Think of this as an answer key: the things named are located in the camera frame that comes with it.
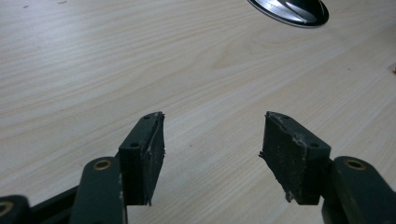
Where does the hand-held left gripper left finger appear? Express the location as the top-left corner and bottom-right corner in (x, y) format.
(118, 111), (166, 207)

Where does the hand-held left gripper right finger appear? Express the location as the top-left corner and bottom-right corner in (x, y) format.
(259, 110), (332, 206)

